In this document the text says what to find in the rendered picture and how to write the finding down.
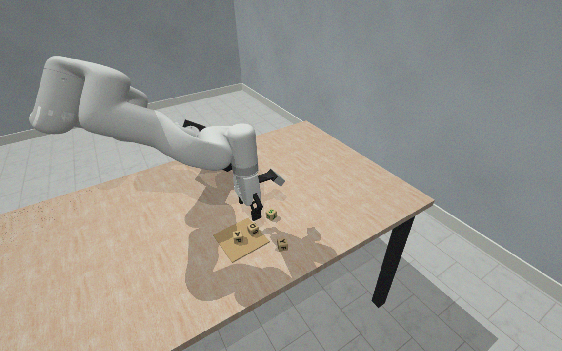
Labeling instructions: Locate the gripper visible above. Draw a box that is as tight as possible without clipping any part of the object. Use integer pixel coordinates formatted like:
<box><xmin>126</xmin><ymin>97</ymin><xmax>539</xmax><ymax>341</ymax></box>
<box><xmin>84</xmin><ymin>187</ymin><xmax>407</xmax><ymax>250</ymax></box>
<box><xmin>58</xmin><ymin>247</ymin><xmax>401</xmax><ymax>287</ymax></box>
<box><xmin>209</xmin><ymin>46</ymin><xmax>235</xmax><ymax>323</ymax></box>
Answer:
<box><xmin>233</xmin><ymin>170</ymin><xmax>263</xmax><ymax>221</ymax></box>

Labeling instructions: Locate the tan letter block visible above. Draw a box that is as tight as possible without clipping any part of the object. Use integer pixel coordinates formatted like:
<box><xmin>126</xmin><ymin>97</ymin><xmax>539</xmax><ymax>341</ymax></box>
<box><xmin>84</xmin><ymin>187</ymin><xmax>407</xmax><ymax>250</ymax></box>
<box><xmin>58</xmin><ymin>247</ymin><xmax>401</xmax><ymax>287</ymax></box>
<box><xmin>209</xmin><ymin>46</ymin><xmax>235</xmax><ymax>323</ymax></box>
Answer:
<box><xmin>277</xmin><ymin>237</ymin><xmax>288</xmax><ymax>252</ymax></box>
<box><xmin>266</xmin><ymin>208</ymin><xmax>277</xmax><ymax>221</ymax></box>
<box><xmin>233</xmin><ymin>230</ymin><xmax>243</xmax><ymax>244</ymax></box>
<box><xmin>247</xmin><ymin>222</ymin><xmax>259</xmax><ymax>236</ymax></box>

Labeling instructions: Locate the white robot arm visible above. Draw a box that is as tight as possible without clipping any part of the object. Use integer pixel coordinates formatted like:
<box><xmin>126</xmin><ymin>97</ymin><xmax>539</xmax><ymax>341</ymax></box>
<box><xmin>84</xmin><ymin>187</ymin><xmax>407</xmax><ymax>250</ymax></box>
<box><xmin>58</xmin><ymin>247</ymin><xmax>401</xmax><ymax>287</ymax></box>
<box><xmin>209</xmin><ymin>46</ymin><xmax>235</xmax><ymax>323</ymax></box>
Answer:
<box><xmin>29</xmin><ymin>56</ymin><xmax>258</xmax><ymax>176</ymax></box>

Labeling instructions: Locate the tan square mat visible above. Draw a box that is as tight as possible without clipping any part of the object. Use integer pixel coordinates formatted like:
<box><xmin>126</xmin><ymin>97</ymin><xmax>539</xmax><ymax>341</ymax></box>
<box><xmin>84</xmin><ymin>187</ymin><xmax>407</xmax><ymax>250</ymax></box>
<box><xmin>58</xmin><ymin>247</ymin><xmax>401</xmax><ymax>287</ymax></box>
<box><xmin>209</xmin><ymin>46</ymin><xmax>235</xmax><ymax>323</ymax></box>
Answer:
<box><xmin>213</xmin><ymin>218</ymin><xmax>270</xmax><ymax>263</ymax></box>

